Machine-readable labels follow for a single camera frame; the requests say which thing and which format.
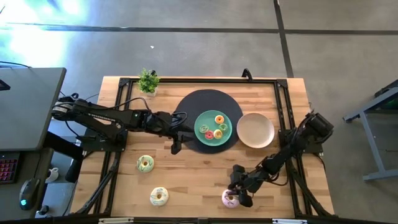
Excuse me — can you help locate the black desk leg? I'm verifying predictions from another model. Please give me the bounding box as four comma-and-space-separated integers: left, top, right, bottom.
43, 132, 85, 184

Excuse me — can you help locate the silver metal bracket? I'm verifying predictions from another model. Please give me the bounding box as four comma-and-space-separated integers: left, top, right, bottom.
272, 218, 308, 224
98, 217, 134, 224

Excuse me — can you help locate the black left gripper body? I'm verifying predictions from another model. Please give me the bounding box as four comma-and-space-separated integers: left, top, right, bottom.
167, 111, 189, 156

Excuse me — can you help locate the small green potted plant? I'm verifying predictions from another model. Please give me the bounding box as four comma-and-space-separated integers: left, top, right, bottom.
137, 68, 160, 97

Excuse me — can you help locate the small black caster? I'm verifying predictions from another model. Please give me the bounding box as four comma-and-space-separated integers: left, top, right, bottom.
37, 204, 50, 218

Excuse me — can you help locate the large white glazed donut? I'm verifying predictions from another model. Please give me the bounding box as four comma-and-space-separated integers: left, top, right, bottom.
149, 187, 170, 207

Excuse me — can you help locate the small white plastic object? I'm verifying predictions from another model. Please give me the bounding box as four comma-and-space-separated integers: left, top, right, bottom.
45, 167, 59, 184

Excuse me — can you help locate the thin black cable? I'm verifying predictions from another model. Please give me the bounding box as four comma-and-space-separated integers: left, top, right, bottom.
0, 61, 32, 68

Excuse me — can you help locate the teal round plate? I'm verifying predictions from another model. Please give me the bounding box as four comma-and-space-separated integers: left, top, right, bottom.
193, 110, 233, 147

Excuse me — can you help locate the grey metal table frame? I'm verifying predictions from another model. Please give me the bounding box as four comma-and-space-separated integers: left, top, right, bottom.
343, 79, 398, 182

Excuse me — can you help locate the large pink glazed donut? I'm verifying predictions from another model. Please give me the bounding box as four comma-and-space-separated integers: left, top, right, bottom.
221, 189, 241, 209

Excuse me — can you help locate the large green glazed donut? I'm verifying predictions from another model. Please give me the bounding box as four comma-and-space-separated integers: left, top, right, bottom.
136, 154, 155, 174

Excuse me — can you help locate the black aluminium table frame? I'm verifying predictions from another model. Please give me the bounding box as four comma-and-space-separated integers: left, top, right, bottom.
74, 76, 335, 218

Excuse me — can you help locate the dark keyboard shelf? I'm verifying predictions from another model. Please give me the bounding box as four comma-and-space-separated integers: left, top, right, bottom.
0, 148, 53, 220

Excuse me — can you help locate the grey desk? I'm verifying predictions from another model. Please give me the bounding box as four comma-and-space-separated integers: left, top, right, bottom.
0, 67, 67, 152

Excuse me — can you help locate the black computer mouse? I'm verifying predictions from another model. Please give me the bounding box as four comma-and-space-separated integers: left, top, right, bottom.
19, 177, 40, 211

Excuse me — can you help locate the black floor cable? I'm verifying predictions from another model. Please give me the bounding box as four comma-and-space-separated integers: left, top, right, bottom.
58, 91, 100, 101

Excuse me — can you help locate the backlit black keyboard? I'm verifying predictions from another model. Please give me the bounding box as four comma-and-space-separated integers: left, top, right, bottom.
0, 152, 20, 185

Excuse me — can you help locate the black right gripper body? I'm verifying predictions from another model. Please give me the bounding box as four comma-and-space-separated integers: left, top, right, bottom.
229, 164, 259, 208

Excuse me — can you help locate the beige round plate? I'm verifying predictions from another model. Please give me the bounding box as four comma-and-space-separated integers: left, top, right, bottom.
236, 112, 275, 149

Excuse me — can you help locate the black round placemat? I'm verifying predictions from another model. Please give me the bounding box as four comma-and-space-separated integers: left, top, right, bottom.
173, 89, 244, 154

